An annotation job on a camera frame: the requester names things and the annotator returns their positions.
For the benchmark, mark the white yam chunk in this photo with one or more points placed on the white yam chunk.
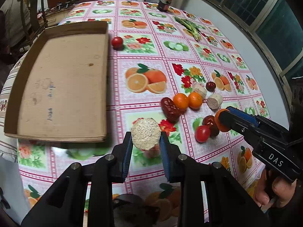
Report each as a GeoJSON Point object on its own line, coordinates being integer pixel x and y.
{"type": "Point", "coordinates": [214, 101]}
{"type": "Point", "coordinates": [200, 89]}

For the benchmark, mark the red cherry tomato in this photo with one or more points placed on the red cherry tomato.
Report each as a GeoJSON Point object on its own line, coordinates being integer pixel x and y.
{"type": "Point", "coordinates": [202, 133]}
{"type": "Point", "coordinates": [117, 42]}

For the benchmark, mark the dark wooden chair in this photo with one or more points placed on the dark wooden chair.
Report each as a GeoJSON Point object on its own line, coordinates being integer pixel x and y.
{"type": "Point", "coordinates": [31, 26]}

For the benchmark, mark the person's hand on gripper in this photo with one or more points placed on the person's hand on gripper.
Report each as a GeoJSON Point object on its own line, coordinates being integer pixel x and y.
{"type": "Point", "coordinates": [283, 190]}

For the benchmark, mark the small dark red jujube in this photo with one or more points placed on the small dark red jujube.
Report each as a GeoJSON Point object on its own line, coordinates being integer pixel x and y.
{"type": "Point", "coordinates": [210, 86]}

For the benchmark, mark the green leafy vegetable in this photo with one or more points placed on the green leafy vegetable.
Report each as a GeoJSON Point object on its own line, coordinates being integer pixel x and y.
{"type": "Point", "coordinates": [191, 27]}

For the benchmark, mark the round dark red jujube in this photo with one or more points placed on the round dark red jujube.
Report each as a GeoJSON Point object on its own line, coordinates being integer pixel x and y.
{"type": "Point", "coordinates": [210, 122]}

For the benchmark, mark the long red jujube date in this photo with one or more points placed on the long red jujube date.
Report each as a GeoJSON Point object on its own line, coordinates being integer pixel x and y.
{"type": "Point", "coordinates": [170, 110]}

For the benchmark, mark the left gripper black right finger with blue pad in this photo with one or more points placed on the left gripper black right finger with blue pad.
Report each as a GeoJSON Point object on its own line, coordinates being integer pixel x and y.
{"type": "Point", "coordinates": [183, 169]}

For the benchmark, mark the small dark jar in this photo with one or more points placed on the small dark jar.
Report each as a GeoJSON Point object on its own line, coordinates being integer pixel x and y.
{"type": "Point", "coordinates": [164, 5]}

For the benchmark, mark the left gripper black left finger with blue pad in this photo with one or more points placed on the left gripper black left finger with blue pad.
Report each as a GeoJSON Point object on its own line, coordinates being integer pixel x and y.
{"type": "Point", "coordinates": [111, 168]}

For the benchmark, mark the orange mandarin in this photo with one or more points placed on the orange mandarin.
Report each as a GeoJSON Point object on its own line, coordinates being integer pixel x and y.
{"type": "Point", "coordinates": [181, 101]}
{"type": "Point", "coordinates": [195, 100]}
{"type": "Point", "coordinates": [219, 125]}

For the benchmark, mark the brown cardboard tray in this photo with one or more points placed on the brown cardboard tray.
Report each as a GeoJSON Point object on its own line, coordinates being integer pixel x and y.
{"type": "Point", "coordinates": [59, 93]}

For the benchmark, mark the fruit pattern tablecloth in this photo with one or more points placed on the fruit pattern tablecloth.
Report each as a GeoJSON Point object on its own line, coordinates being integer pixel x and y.
{"type": "Point", "coordinates": [159, 58]}

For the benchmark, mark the seated person in vest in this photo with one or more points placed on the seated person in vest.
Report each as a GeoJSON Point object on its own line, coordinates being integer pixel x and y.
{"type": "Point", "coordinates": [12, 32]}

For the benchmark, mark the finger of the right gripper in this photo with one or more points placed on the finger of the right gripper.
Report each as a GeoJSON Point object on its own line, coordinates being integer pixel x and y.
{"type": "Point", "coordinates": [237, 120]}

